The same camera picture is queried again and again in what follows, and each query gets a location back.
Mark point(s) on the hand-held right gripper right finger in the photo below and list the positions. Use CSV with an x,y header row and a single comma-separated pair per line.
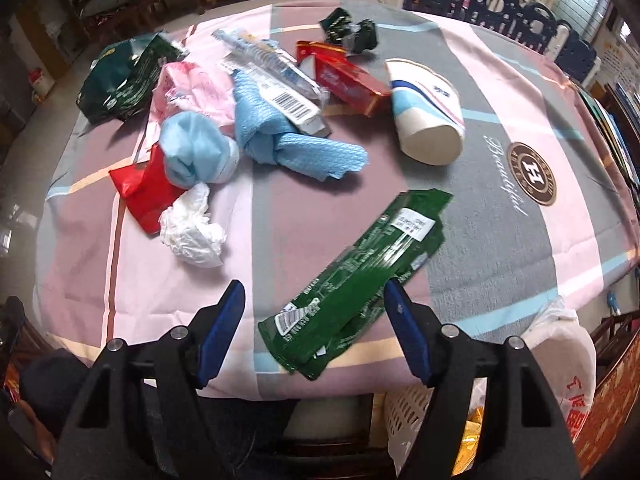
x,y
407,330

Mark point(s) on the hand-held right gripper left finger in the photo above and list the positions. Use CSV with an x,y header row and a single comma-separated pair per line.
x,y
222,330

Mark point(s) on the long green wrapper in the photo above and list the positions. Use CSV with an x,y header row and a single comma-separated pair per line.
x,y
360,280

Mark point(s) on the red cardboard box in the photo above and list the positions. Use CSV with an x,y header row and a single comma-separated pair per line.
x,y
350,82

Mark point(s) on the white laundry basket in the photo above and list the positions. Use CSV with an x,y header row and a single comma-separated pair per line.
x,y
405,410

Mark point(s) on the white crumpled plastic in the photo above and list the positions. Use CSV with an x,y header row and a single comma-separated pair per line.
x,y
190,235

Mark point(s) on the yellow wrapper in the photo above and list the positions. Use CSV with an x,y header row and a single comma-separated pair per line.
x,y
475,430

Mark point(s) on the pink grey striped tablecloth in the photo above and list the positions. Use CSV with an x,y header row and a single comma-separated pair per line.
x,y
310,200

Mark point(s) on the white plastic bag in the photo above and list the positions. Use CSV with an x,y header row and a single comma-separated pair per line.
x,y
565,355

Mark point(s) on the red foil wrapper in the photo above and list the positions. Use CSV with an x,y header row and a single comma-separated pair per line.
x,y
145,190

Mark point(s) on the light blue crumpled cloth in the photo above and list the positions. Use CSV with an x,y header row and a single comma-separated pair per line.
x,y
195,150

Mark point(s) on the wooden chair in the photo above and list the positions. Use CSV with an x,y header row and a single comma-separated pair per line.
x,y
615,340

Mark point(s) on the blue textured cloth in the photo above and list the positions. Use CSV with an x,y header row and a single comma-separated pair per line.
x,y
260,120

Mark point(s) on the red patterned cloth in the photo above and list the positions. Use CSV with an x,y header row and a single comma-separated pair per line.
x,y
610,410

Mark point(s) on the white blue paper cup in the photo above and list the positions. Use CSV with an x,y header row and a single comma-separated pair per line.
x,y
425,110

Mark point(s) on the clear plastic wrapped packet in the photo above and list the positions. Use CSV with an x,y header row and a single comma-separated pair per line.
x,y
295,107

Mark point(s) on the pink plastic package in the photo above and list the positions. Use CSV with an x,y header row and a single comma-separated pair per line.
x,y
195,90

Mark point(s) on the dark green plastic bag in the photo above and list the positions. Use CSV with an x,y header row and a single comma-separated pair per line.
x,y
120,80

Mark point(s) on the clear blue plastic package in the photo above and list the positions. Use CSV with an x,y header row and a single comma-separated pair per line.
x,y
250,45

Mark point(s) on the stack of colourful books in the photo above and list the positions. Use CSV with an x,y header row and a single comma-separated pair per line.
x,y
615,125

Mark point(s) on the dark green crumpled wrapper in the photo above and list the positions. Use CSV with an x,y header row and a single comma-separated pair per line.
x,y
340,22

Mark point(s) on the wall poster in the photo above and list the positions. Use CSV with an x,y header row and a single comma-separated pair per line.
x,y
620,55

